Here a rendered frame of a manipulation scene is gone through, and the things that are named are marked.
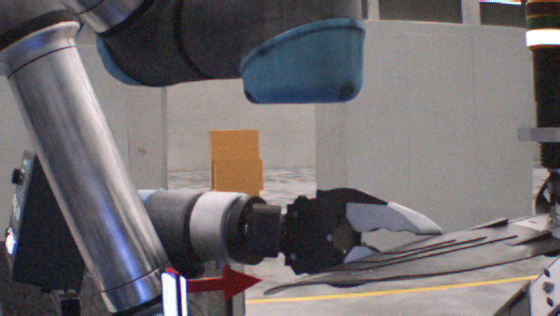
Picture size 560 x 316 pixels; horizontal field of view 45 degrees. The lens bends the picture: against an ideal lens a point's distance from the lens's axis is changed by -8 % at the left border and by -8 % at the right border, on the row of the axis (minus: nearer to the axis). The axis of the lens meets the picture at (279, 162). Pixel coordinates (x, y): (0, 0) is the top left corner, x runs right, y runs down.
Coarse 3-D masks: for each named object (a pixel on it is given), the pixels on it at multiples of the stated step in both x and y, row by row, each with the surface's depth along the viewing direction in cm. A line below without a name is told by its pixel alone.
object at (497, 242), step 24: (432, 240) 59; (456, 240) 57; (480, 240) 57; (504, 240) 56; (528, 240) 55; (552, 240) 56; (360, 264) 54; (384, 264) 52; (408, 264) 50; (432, 264) 49; (456, 264) 48; (480, 264) 48; (288, 288) 64
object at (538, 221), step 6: (534, 216) 65; (540, 216) 65; (546, 216) 65; (558, 216) 64; (510, 222) 64; (516, 222) 64; (522, 222) 64; (528, 222) 63; (534, 222) 63; (540, 222) 63; (546, 222) 63; (558, 222) 62; (534, 228) 61; (540, 228) 61; (546, 228) 61; (558, 228) 60; (552, 234) 59; (558, 234) 59
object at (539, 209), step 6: (558, 174) 65; (546, 180) 66; (558, 180) 65; (546, 186) 66; (540, 192) 67; (558, 192) 65; (540, 198) 67; (546, 198) 66; (558, 198) 65; (540, 204) 67; (546, 204) 66; (558, 204) 65; (534, 210) 70; (540, 210) 68; (546, 210) 66
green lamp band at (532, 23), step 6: (528, 18) 60; (534, 18) 59; (540, 18) 58; (546, 18) 58; (552, 18) 58; (558, 18) 58; (528, 24) 60; (534, 24) 59; (540, 24) 58; (546, 24) 58; (552, 24) 58; (558, 24) 58
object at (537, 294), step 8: (552, 264) 72; (552, 272) 71; (536, 280) 74; (544, 280) 72; (552, 280) 70; (536, 288) 72; (536, 296) 71; (544, 296) 69; (552, 296) 68; (536, 304) 70; (544, 304) 68; (536, 312) 69; (544, 312) 67; (552, 312) 65
